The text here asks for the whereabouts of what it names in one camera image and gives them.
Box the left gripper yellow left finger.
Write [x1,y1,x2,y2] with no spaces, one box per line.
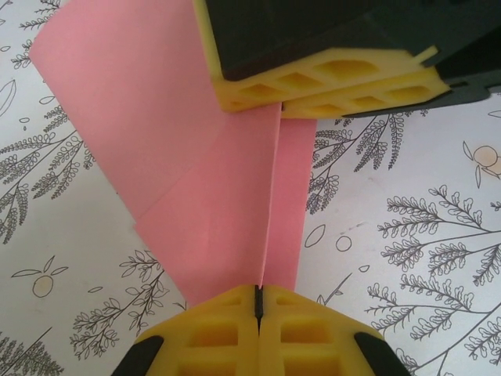
[113,284,260,376]

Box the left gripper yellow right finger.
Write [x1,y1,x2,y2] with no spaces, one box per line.
[258,284,412,376]

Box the floral patterned table cover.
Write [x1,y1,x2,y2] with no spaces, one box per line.
[0,0,501,376]

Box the pink square paper sheet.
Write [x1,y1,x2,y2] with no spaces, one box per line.
[29,0,319,310]

